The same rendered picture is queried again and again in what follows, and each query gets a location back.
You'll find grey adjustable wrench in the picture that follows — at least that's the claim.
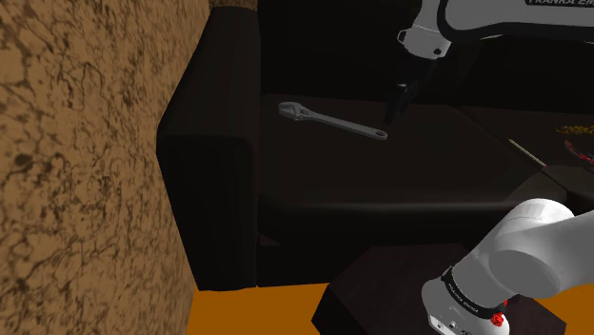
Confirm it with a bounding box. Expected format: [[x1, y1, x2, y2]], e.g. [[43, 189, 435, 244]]
[[277, 101, 389, 142]]

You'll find black sofa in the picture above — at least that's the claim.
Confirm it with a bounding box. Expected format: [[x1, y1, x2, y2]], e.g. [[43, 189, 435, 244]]
[[156, 0, 594, 292]]

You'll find thin olive screwdriver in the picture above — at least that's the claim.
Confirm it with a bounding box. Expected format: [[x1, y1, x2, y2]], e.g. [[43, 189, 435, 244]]
[[507, 138, 547, 168]]

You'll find yellow patterned object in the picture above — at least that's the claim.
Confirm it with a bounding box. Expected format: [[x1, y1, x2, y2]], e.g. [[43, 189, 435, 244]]
[[555, 124, 594, 137]]

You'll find red and black tool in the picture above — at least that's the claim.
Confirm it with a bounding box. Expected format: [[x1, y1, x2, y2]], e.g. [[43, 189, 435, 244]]
[[564, 140, 594, 167]]

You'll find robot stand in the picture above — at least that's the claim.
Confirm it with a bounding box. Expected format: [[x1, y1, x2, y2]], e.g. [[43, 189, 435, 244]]
[[310, 243, 568, 335]]

